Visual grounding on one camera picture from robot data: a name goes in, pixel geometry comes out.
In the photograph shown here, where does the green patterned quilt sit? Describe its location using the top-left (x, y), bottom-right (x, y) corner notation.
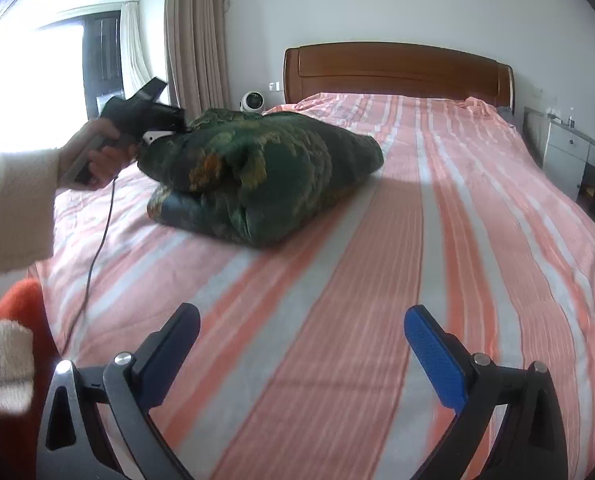
top-left (136, 107), bottom-right (384, 248)

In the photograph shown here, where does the pink striped bed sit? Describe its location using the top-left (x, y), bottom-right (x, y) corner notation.
top-left (28, 92), bottom-right (595, 480)

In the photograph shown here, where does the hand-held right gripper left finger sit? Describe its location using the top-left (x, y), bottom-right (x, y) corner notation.
top-left (36, 303), bottom-right (201, 480)

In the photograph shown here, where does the person's left hand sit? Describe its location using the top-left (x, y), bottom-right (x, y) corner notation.
top-left (58, 120), bottom-right (139, 192)

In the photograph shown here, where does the black cable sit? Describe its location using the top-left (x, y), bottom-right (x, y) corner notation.
top-left (58, 180), bottom-right (117, 356)

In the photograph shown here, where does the person's left forearm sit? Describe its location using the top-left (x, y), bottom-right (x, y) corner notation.
top-left (0, 145), bottom-right (66, 281)

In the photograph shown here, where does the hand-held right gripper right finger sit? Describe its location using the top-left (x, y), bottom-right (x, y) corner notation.
top-left (404, 305), bottom-right (569, 480)

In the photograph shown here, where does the grey nightstand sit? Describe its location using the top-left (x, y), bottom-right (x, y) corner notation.
top-left (522, 106), bottom-right (595, 201)

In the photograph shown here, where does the beige curtain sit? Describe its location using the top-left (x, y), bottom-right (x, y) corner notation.
top-left (165, 0), bottom-right (231, 121)

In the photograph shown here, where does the brown wooden headboard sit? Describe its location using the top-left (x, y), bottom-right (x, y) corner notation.
top-left (284, 42), bottom-right (515, 113)

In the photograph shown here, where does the window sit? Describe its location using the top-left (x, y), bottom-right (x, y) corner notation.
top-left (0, 7), bottom-right (168, 153)

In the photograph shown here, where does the white sheer curtain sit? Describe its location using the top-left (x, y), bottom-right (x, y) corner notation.
top-left (120, 2), bottom-right (147, 101)

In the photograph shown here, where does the orange cloth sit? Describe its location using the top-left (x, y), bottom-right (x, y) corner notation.
top-left (0, 280), bottom-right (61, 480)

